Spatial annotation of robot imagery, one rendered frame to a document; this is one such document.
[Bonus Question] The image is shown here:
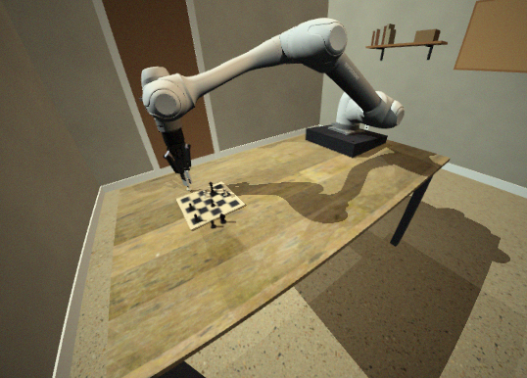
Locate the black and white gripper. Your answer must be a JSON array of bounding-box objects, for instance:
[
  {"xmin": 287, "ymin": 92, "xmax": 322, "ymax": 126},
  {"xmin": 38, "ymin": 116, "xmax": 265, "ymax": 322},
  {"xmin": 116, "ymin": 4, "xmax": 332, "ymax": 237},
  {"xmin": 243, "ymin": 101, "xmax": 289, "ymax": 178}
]
[{"xmin": 162, "ymin": 128, "xmax": 193, "ymax": 186}]

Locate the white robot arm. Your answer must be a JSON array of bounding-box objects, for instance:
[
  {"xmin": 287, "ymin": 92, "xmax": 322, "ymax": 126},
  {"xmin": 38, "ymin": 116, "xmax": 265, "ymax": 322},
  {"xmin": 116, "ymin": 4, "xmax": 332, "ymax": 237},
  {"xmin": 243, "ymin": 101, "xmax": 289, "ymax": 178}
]
[{"xmin": 141, "ymin": 18, "xmax": 405, "ymax": 136}]

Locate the wooden chessboard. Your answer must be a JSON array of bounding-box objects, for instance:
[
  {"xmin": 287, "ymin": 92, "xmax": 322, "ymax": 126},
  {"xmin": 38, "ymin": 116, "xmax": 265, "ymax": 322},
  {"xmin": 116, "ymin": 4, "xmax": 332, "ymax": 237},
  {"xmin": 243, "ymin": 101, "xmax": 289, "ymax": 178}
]
[{"xmin": 176, "ymin": 181, "xmax": 245, "ymax": 231}]

